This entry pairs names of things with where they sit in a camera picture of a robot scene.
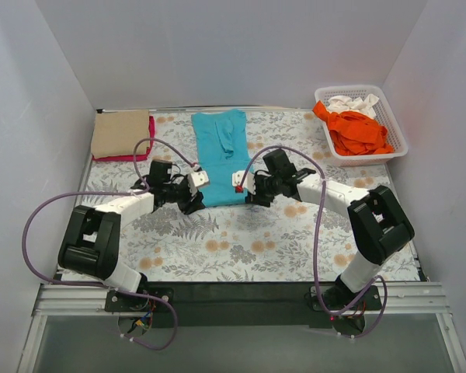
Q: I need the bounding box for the turquoise t shirt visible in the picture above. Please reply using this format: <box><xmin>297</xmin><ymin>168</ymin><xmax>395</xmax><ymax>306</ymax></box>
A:
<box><xmin>192</xmin><ymin>110</ymin><xmax>250</xmax><ymax>207</ymax></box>

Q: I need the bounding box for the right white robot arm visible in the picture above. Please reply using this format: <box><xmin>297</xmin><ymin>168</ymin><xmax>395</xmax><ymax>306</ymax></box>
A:
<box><xmin>232</xmin><ymin>146</ymin><xmax>415</xmax><ymax>315</ymax></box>

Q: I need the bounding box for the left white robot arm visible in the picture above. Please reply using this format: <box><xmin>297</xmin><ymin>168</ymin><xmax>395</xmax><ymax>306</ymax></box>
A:
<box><xmin>57</xmin><ymin>161</ymin><xmax>210</xmax><ymax>311</ymax></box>

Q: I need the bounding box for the floral table mat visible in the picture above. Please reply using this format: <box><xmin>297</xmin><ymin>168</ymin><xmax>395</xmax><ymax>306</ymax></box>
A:
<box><xmin>60</xmin><ymin>109</ymin><xmax>421</xmax><ymax>284</ymax></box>

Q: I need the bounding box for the folded magenta t shirt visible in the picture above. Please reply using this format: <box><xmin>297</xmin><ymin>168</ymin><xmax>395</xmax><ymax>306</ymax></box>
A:
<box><xmin>91</xmin><ymin>116</ymin><xmax>155</xmax><ymax>162</ymax></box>

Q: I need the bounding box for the orange t shirt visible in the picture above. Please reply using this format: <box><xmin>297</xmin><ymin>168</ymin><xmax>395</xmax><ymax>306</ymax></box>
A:
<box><xmin>313</xmin><ymin>101</ymin><xmax>395</xmax><ymax>156</ymax></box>

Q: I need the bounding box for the folded tan t shirt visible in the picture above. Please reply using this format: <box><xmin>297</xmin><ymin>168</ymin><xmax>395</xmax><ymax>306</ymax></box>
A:
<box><xmin>91</xmin><ymin>110</ymin><xmax>150</xmax><ymax>159</ymax></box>

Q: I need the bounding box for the white t shirt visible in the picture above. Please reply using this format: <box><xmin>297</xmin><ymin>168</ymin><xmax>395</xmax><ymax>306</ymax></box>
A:
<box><xmin>326</xmin><ymin>94</ymin><xmax>380</xmax><ymax>119</ymax></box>

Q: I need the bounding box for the white plastic basket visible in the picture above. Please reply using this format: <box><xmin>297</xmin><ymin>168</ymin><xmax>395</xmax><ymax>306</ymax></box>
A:
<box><xmin>314</xmin><ymin>85</ymin><xmax>409</xmax><ymax>167</ymax></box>

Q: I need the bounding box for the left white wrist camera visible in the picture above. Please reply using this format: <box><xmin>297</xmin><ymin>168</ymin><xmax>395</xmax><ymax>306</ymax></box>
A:
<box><xmin>187</xmin><ymin>170</ymin><xmax>210</xmax><ymax>194</ymax></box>

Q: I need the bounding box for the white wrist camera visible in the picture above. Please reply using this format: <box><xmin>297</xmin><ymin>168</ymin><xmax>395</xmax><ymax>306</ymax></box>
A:
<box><xmin>231</xmin><ymin>170</ymin><xmax>256</xmax><ymax>194</ymax></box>
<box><xmin>187</xmin><ymin>170</ymin><xmax>210</xmax><ymax>194</ymax></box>

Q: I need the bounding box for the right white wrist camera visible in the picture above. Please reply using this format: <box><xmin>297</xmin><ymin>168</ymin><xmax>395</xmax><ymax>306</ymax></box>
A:
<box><xmin>231</xmin><ymin>170</ymin><xmax>256</xmax><ymax>194</ymax></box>

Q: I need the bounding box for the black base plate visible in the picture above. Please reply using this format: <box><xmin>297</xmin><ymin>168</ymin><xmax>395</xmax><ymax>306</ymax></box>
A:
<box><xmin>104</xmin><ymin>280</ymin><xmax>384</xmax><ymax>329</ymax></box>

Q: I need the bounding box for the aluminium frame rail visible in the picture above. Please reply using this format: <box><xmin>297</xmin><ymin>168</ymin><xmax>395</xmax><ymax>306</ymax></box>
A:
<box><xmin>33</xmin><ymin>281</ymin><xmax>450</xmax><ymax>315</ymax></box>

